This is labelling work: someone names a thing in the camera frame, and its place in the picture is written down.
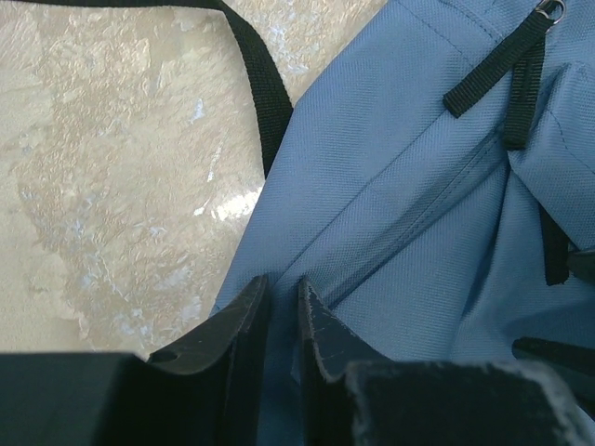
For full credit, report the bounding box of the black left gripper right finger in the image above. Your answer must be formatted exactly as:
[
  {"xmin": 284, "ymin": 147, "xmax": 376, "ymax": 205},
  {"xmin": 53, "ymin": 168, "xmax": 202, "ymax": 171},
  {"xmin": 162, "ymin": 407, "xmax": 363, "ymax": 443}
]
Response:
[{"xmin": 297, "ymin": 280, "xmax": 594, "ymax": 446}]

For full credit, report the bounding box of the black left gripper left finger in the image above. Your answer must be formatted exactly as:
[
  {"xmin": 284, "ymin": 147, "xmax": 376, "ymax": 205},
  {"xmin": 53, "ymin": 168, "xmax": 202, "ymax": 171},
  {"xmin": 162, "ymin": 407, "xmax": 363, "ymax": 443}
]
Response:
[{"xmin": 1, "ymin": 276, "xmax": 270, "ymax": 445}]

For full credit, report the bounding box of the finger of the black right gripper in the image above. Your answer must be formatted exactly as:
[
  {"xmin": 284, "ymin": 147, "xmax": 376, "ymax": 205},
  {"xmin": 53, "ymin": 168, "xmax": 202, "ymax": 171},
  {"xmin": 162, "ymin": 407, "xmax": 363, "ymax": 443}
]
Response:
[
  {"xmin": 566, "ymin": 248, "xmax": 595, "ymax": 279},
  {"xmin": 511, "ymin": 337, "xmax": 594, "ymax": 381}
]

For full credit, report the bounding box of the blue fabric backpack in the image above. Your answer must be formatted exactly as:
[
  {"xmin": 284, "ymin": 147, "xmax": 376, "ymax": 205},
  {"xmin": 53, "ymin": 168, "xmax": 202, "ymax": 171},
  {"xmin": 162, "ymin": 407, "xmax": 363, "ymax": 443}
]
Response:
[{"xmin": 202, "ymin": 1, "xmax": 594, "ymax": 445}]

